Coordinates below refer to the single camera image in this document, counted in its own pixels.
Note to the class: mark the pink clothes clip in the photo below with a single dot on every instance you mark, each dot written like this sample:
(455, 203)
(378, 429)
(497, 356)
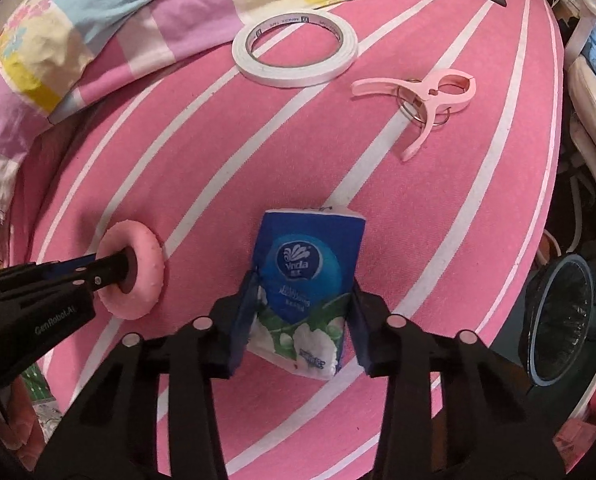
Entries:
(378, 89)

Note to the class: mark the colourful striped quilt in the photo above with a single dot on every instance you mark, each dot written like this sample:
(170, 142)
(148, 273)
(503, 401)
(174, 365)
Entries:
(128, 10)

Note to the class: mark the green printed packet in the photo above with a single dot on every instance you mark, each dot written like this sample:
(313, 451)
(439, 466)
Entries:
(35, 385)

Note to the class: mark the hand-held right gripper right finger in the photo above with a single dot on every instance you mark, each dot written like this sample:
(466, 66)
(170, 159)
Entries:
(360, 327)

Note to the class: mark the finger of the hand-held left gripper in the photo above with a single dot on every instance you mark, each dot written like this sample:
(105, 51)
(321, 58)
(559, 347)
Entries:
(113, 272)
(68, 266)

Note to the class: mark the pink striped bed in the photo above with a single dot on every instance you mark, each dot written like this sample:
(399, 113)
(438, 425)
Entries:
(328, 160)

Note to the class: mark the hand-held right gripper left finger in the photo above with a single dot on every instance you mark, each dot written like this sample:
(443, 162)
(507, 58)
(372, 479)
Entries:
(245, 310)

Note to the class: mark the blue tissue pack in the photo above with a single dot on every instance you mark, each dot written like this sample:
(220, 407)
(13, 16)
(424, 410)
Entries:
(303, 260)

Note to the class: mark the white tape roll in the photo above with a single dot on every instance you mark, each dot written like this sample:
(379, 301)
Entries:
(243, 57)

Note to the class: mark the dark round waste bin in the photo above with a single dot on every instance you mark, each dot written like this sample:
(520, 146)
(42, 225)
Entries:
(563, 320)

